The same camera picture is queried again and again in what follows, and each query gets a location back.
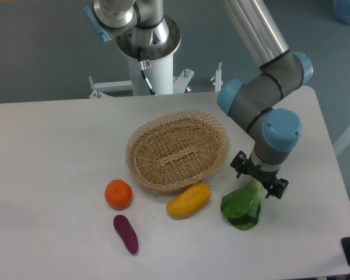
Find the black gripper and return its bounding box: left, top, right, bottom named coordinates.
left=230, top=150, right=289, bottom=199

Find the green bok choy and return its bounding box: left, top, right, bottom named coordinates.
left=220, top=178, right=263, bottom=230

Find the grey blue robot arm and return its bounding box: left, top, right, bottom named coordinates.
left=84, top=1, right=313, bottom=198

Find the yellow mango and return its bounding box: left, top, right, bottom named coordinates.
left=166, top=183, right=211, bottom=219

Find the woven wicker basket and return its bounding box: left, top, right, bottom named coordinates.
left=125, top=110, right=229, bottom=193

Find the orange tangerine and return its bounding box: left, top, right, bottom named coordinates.
left=104, top=179, right=132, bottom=209

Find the purple sweet potato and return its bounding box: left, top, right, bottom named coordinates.
left=113, top=215, right=139, bottom=255

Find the blue plastic bag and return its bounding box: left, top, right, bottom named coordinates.
left=332, top=0, right=350, bottom=25

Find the white base leg frame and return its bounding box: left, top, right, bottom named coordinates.
left=87, top=62, right=225, bottom=99

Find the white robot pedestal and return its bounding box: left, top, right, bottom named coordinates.
left=116, top=15, right=181, bottom=86

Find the black cable on pedestal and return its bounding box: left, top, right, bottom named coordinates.
left=136, top=45, right=157, bottom=96

